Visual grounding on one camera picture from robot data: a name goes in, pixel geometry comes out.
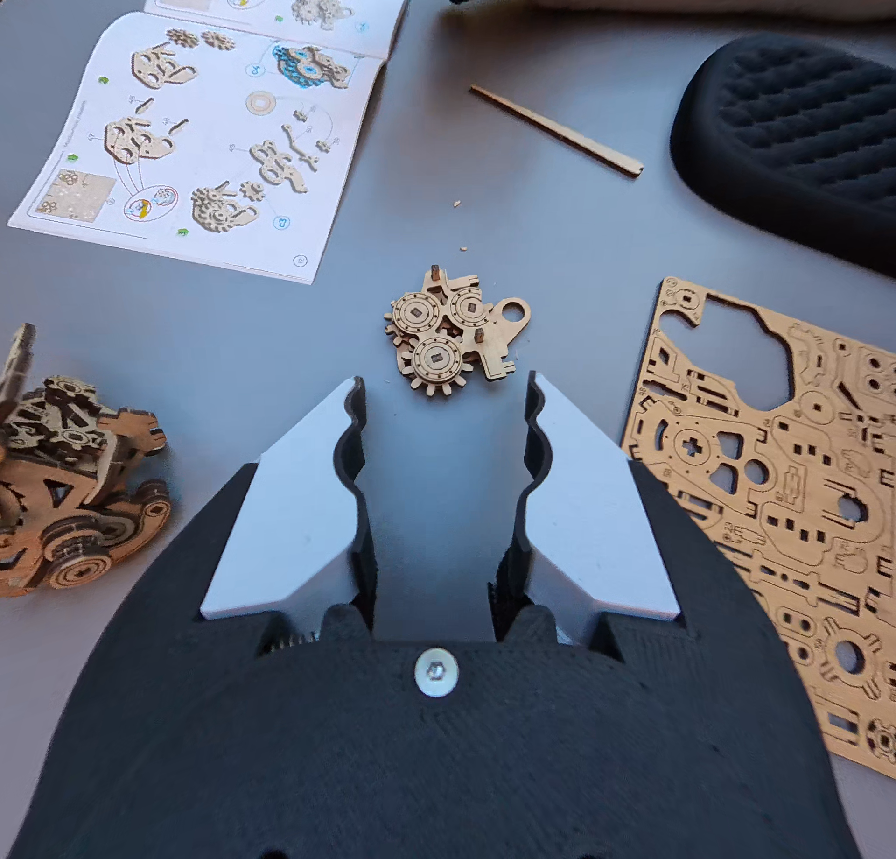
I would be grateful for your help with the white instruction booklet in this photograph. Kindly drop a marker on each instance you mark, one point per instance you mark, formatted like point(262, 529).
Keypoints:
point(210, 145)

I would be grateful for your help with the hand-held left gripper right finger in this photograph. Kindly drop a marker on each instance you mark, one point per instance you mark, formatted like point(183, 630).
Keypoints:
point(595, 537)

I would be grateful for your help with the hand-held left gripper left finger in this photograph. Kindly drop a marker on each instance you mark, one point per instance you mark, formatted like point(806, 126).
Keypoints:
point(287, 523)

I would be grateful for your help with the small wooden mechanical model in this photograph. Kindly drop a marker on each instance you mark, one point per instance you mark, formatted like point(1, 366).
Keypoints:
point(70, 495)

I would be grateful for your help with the black cushioned pad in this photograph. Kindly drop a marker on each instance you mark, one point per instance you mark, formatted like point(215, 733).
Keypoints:
point(791, 138)

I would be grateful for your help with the wooden gear assembly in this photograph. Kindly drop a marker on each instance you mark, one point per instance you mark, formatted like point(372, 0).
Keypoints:
point(441, 341)

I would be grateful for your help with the pointed wooden stick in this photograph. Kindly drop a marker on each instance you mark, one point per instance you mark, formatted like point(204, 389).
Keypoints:
point(560, 131)

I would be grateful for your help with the grey desk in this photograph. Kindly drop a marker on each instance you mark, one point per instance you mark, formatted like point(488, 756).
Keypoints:
point(490, 208)

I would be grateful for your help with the laser-cut wooden parts sheet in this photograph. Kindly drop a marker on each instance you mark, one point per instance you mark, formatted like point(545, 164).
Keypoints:
point(756, 495)

